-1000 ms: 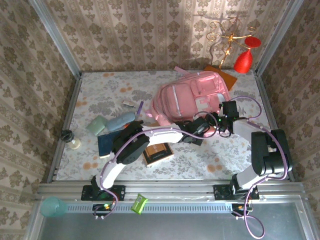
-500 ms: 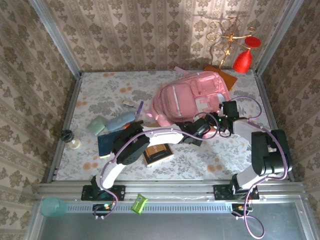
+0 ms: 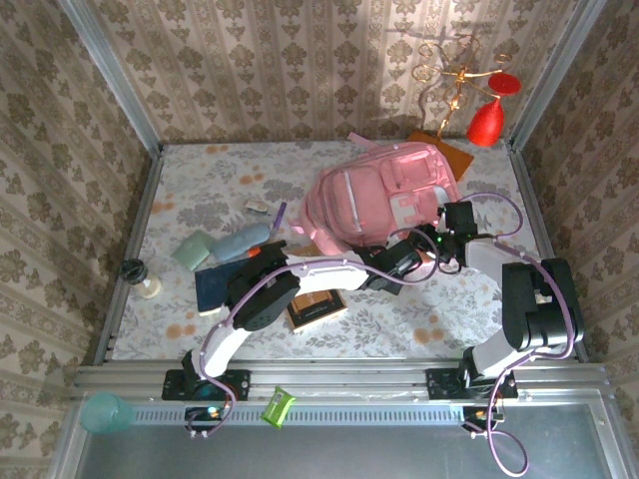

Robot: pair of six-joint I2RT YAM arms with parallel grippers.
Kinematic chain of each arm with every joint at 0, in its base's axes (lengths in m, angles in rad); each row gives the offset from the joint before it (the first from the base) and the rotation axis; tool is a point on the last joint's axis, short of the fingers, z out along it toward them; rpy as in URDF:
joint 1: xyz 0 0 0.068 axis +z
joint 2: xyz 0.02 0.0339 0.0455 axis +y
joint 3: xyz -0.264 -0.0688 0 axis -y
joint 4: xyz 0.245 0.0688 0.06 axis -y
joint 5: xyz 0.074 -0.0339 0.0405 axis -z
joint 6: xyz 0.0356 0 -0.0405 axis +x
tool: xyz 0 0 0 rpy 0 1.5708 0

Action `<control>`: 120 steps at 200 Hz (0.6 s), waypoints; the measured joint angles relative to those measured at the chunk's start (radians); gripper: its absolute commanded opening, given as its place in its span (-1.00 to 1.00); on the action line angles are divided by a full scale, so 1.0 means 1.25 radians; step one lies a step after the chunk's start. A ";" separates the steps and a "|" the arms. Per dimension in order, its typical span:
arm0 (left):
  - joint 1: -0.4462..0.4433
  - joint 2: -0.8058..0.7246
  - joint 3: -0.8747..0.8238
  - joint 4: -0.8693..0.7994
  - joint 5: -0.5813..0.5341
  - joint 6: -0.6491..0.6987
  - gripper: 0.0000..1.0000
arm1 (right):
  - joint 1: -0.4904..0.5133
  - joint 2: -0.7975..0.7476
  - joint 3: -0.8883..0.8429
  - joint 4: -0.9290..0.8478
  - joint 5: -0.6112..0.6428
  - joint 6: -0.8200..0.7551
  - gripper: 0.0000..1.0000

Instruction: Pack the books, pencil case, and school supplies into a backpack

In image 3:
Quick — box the pink backpack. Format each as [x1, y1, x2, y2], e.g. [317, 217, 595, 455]
[291, 132, 463, 255]

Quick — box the purple pen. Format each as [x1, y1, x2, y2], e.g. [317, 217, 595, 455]
[269, 201, 289, 236]

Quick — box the blue-grey pencil case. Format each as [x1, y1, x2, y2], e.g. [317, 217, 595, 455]
[210, 223, 274, 263]

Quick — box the dark blue book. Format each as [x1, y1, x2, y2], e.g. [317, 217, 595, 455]
[193, 258, 251, 316]

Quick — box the red cone ornament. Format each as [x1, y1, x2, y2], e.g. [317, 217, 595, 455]
[465, 97, 505, 148]

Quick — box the red disc ornament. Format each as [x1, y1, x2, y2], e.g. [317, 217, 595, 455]
[487, 72, 523, 97]

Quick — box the small black controller board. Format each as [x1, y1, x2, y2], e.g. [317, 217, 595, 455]
[184, 406, 227, 434]
[461, 405, 505, 434]

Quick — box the small green box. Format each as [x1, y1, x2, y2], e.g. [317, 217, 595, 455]
[261, 385, 297, 429]

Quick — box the grey metal sheet panel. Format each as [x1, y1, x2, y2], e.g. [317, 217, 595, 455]
[49, 402, 638, 479]

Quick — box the floral table cloth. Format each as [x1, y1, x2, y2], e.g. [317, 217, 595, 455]
[110, 141, 575, 361]

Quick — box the small bottle black cap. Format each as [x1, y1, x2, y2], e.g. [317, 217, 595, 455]
[121, 258, 164, 299]

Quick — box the teal plastic cup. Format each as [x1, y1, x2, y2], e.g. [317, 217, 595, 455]
[79, 391, 137, 435]

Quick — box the gold wire stand orange base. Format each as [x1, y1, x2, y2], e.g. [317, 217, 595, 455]
[406, 35, 514, 184]

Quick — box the aluminium side rail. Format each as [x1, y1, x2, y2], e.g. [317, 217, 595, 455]
[93, 144, 166, 365]
[507, 143, 590, 364]

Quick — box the aluminium front frame rail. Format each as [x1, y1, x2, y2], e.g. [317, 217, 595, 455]
[73, 359, 620, 401]

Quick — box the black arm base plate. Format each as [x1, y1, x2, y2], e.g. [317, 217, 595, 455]
[425, 367, 519, 401]
[162, 367, 252, 403]

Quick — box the grey slotted cable duct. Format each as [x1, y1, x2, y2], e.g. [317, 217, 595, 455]
[132, 402, 468, 426]

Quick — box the aluminium frame post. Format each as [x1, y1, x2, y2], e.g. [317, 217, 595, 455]
[55, 0, 165, 156]
[506, 0, 609, 154]

